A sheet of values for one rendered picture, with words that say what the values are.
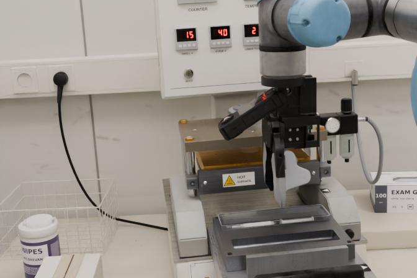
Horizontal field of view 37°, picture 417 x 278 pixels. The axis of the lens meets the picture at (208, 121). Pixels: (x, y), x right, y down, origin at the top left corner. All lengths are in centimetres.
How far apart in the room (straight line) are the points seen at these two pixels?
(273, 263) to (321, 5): 37
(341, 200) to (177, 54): 46
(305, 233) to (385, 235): 55
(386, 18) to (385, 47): 81
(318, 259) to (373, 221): 69
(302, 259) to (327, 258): 4
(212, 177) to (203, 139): 7
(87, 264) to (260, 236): 46
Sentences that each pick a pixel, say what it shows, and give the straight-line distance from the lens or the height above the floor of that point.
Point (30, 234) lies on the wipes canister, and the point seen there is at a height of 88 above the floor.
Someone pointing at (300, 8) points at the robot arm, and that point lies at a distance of 88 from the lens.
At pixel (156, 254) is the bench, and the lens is 158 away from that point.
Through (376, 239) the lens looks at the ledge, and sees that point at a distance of 157.
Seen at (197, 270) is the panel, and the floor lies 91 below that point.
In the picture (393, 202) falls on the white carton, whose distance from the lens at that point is 167.
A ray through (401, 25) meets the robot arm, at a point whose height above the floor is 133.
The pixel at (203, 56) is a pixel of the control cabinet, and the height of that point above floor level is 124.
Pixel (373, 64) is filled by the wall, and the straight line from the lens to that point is 173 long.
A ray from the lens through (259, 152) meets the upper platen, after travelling 126.
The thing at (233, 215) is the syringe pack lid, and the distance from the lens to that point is 109.
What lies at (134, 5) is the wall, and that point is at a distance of 174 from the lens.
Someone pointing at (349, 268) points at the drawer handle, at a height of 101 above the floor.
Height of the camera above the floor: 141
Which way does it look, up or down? 13 degrees down
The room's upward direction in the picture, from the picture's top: 3 degrees counter-clockwise
